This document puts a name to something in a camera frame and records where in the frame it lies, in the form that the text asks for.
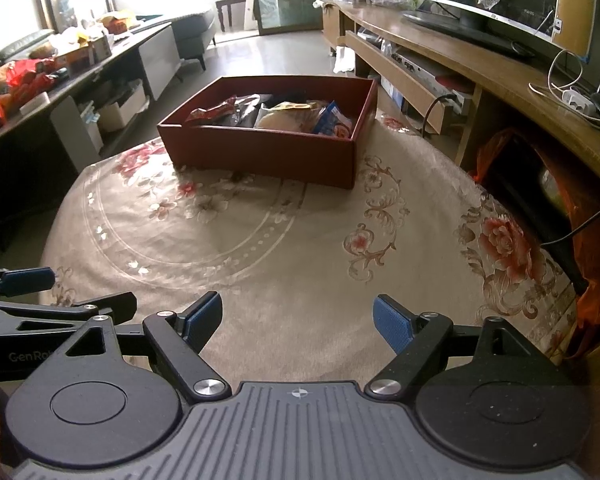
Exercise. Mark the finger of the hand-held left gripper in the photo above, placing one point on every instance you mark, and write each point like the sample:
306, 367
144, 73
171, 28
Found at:
55, 310
25, 280

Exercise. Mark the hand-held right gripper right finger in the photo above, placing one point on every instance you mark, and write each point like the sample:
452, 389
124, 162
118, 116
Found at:
392, 322

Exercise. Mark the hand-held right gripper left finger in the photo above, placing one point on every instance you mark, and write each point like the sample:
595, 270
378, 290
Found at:
202, 320

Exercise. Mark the red cardboard box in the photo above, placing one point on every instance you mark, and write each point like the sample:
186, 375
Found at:
260, 155

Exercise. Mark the black snack packet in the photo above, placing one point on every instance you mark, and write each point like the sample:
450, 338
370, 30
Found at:
237, 117

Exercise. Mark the floral tablecloth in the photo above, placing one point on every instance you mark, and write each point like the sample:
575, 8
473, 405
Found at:
280, 260

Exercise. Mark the white storage box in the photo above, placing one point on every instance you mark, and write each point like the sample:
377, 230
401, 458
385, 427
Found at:
122, 110

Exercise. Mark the orange plastic bag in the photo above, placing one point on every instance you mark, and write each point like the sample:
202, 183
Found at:
595, 300

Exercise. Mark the long dark side table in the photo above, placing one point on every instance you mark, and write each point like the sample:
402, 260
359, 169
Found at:
80, 72

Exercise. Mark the dark green leather sofa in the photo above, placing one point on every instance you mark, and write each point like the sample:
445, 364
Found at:
22, 45

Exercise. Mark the red flat object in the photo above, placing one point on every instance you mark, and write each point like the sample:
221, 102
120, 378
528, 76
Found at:
455, 83

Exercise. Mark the white media player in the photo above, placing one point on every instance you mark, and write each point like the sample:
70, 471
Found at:
420, 67

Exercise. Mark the white paper bag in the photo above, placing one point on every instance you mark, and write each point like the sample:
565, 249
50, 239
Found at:
344, 60

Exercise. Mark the wooden television cabinet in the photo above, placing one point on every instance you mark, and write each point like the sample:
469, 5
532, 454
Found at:
505, 67

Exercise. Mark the grey upholstered sofa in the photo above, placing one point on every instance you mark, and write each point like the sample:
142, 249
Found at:
195, 35

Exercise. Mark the white power strip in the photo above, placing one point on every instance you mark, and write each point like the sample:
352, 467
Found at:
580, 101

